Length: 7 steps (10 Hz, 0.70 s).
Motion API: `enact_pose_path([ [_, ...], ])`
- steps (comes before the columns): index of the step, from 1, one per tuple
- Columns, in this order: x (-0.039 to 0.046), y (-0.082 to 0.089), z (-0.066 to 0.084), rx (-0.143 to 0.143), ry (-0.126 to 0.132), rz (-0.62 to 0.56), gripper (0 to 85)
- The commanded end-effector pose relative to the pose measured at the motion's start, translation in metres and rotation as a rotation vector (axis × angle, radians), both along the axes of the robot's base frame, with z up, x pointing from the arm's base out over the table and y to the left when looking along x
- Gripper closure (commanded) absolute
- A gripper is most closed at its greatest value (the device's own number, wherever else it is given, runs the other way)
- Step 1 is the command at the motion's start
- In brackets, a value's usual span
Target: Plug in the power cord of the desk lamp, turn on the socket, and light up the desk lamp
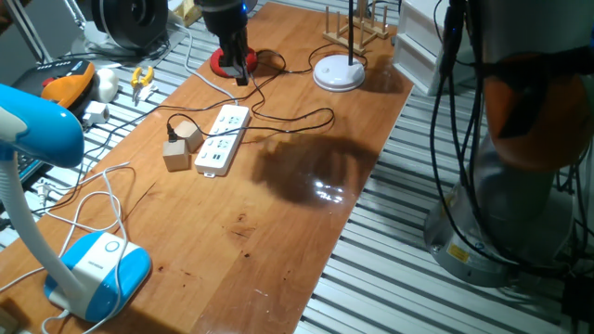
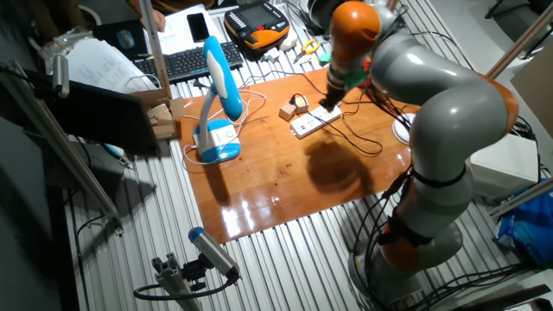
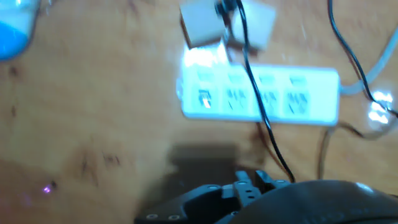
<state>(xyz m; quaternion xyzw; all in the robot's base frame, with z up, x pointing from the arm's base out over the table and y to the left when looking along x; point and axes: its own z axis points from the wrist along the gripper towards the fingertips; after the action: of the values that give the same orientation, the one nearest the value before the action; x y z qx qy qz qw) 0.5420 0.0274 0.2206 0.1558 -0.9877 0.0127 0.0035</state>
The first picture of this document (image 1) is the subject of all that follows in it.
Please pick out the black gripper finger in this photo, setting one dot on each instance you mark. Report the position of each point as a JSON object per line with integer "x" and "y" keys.
{"x": 228, "y": 58}
{"x": 242, "y": 65}

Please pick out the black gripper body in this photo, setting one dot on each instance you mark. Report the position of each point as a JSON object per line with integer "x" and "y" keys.
{"x": 225, "y": 21}

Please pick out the white power strip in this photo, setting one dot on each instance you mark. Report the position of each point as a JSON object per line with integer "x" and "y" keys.
{"x": 223, "y": 139}

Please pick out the black power plug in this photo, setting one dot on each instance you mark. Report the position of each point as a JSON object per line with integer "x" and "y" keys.
{"x": 172, "y": 134}

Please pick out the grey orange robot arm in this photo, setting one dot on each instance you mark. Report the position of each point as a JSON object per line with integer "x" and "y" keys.
{"x": 524, "y": 116}

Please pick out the red round lamp base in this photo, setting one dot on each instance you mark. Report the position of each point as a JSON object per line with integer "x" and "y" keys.
{"x": 215, "y": 65}

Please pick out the white power adapter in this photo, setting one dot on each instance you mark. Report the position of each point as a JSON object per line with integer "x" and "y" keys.
{"x": 95, "y": 113}

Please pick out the blue white desk lamp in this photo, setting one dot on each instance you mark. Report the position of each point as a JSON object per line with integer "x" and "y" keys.
{"x": 42, "y": 125}

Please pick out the yellow crumpled packet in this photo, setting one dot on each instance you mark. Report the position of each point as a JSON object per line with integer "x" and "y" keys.
{"x": 188, "y": 11}

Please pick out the wooden cube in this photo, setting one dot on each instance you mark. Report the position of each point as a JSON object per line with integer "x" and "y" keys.
{"x": 190, "y": 134}
{"x": 176, "y": 158}

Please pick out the black filament spool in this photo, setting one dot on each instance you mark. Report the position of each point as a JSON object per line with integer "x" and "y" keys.
{"x": 134, "y": 21}

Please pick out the wooden peg rack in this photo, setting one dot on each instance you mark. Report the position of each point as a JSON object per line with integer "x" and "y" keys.
{"x": 345, "y": 41}

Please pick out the white rounded object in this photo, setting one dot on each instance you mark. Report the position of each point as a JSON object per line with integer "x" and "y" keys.
{"x": 107, "y": 83}

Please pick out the orange black teach pendant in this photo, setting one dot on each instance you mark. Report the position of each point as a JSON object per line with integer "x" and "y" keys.
{"x": 65, "y": 86}

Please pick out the white plastic drawer box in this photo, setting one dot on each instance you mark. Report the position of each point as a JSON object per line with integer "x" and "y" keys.
{"x": 417, "y": 46}

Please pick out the black keyboard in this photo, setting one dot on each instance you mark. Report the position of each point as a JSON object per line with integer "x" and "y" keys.
{"x": 32, "y": 169}

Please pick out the aluminium frame post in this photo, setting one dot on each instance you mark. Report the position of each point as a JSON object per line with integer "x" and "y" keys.
{"x": 28, "y": 32}

